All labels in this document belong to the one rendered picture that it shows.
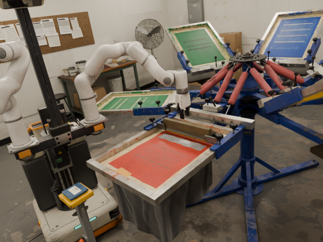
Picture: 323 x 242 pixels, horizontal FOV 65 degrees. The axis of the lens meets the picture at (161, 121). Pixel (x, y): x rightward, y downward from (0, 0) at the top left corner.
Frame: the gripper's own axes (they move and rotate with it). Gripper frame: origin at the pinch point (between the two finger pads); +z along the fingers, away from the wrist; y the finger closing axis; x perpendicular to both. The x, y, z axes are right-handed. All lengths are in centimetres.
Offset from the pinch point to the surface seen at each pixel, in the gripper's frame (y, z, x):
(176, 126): 1.0, 9.7, -7.7
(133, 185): 57, 13, 14
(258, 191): -83, 111, 12
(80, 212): 77, 28, -9
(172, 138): 6.5, 15.8, -7.3
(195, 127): 0.8, 6.9, 8.9
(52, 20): -100, -73, -380
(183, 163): 25.2, 16.6, 17.9
